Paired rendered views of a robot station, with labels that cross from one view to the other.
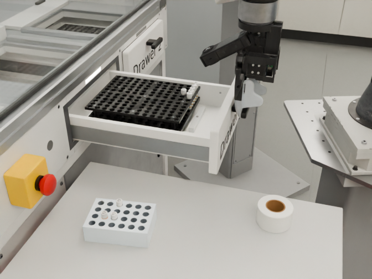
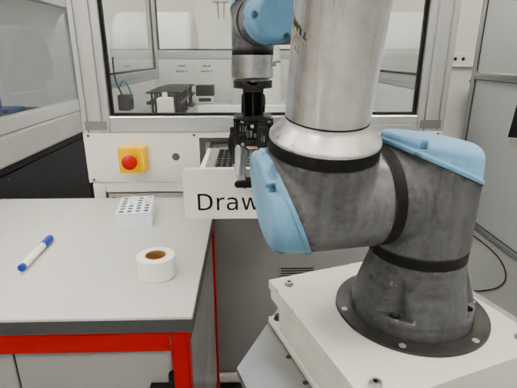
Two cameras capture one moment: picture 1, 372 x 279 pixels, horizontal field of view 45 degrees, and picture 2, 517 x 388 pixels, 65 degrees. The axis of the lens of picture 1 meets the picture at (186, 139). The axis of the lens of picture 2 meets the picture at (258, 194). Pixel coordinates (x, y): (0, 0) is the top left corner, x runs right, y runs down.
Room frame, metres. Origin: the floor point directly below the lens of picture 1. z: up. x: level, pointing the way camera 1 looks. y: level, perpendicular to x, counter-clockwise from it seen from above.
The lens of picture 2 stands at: (0.65, -0.88, 1.15)
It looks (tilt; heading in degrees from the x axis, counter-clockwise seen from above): 19 degrees down; 72
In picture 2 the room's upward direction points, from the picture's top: straight up
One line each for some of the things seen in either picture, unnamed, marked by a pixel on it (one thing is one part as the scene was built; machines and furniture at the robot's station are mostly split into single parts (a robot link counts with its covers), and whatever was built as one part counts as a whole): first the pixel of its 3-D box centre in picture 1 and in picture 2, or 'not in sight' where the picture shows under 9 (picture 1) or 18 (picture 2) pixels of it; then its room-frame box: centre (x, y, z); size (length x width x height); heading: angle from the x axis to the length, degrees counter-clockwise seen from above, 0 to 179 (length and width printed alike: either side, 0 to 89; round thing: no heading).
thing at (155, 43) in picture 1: (153, 42); not in sight; (1.27, 0.10, 0.91); 0.07 x 0.04 x 0.01; 164
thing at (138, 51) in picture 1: (145, 51); not in sight; (1.28, 0.12, 0.87); 0.29 x 0.02 x 0.11; 164
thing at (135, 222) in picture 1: (120, 222); (136, 211); (0.65, 0.13, 0.78); 0.12 x 0.08 x 0.04; 82
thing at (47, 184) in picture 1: (45, 184); (129, 162); (0.65, 0.26, 0.88); 0.04 x 0.03 x 0.04; 164
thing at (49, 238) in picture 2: not in sight; (36, 252); (0.45, -0.02, 0.77); 0.14 x 0.02 x 0.02; 77
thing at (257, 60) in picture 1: (257, 49); (252, 114); (0.88, -0.15, 1.05); 0.09 x 0.08 x 0.12; 74
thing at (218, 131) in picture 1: (228, 118); (252, 192); (0.89, -0.10, 0.87); 0.29 x 0.02 x 0.11; 164
